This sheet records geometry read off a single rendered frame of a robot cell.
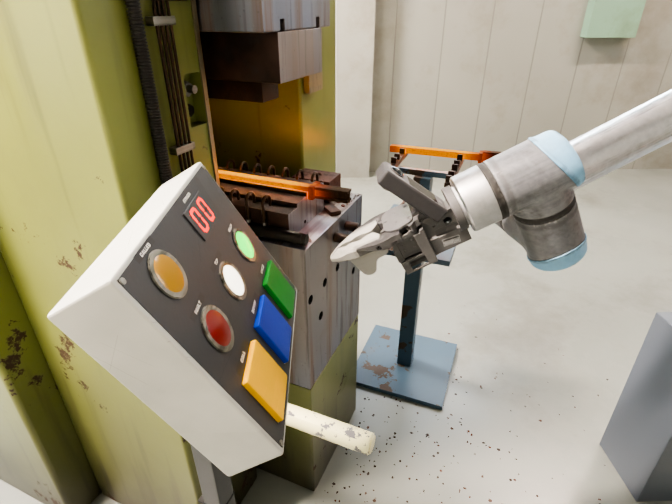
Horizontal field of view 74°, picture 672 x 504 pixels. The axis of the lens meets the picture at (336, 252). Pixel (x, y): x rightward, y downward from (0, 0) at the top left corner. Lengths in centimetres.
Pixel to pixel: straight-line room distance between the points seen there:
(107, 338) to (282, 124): 103
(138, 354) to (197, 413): 9
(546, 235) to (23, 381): 126
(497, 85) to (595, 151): 354
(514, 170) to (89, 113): 65
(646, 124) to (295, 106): 86
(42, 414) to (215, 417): 102
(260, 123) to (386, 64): 281
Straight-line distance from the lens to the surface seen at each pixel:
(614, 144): 94
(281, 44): 97
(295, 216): 109
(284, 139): 141
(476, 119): 443
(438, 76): 426
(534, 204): 70
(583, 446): 199
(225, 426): 54
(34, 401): 147
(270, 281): 70
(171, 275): 50
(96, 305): 46
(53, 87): 89
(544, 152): 68
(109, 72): 83
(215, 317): 53
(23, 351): 139
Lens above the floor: 141
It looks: 29 degrees down
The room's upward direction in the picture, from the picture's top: straight up
